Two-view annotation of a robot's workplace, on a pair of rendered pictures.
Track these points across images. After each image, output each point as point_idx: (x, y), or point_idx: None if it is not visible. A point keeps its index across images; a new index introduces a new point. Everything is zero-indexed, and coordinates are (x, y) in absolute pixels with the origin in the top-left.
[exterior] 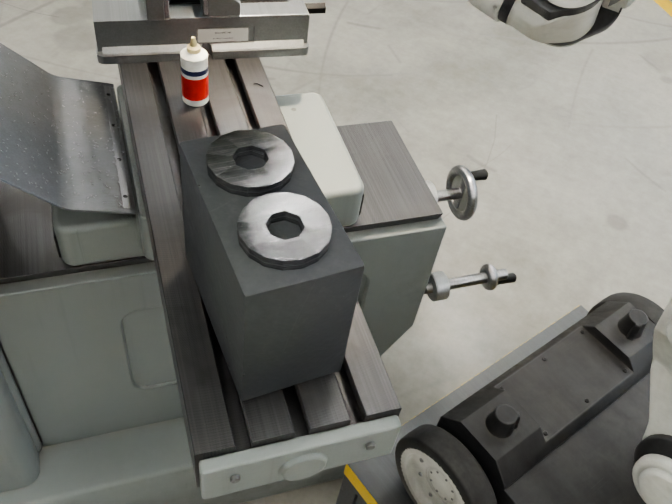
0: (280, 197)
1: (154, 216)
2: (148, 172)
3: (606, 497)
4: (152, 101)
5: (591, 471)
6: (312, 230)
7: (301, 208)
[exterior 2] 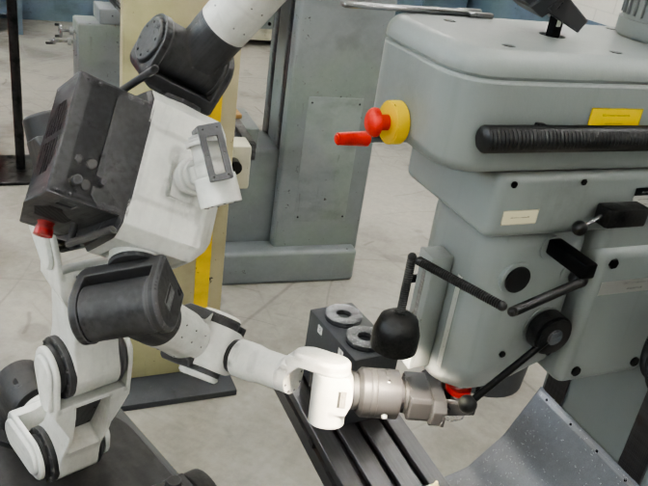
0: (348, 322)
1: (411, 434)
2: (427, 460)
3: (110, 473)
4: None
5: (113, 485)
6: (333, 311)
7: (338, 318)
